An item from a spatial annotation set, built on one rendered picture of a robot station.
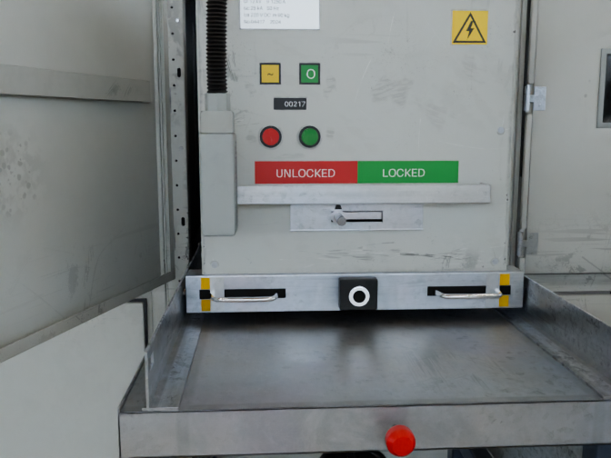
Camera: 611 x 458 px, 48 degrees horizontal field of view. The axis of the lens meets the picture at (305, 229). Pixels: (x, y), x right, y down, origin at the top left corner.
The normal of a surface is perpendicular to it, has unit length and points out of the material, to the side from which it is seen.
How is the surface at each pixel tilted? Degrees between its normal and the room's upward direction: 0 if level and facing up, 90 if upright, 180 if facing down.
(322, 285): 90
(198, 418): 90
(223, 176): 90
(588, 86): 90
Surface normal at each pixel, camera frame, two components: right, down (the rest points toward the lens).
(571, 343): -1.00, 0.01
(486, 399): 0.00, -0.99
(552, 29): 0.07, 0.15
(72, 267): 0.96, 0.04
